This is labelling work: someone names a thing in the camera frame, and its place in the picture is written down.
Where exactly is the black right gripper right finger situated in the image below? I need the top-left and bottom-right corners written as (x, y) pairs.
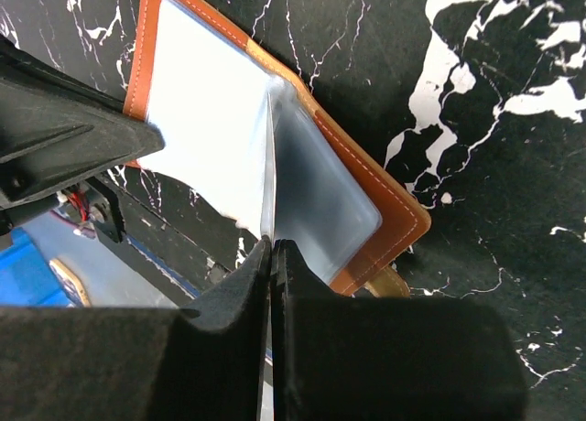
top-left (271, 240), bottom-right (528, 420)

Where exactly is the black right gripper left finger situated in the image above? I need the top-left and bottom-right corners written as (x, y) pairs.
top-left (1, 238), bottom-right (272, 420)

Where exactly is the brown leather card holder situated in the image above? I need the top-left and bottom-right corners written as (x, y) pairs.
top-left (124, 0), bottom-right (431, 297)

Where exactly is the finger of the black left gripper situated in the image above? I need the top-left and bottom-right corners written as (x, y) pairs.
top-left (1, 38), bottom-right (165, 210)

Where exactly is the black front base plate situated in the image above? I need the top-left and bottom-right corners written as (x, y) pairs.
top-left (95, 166), bottom-right (256, 306)

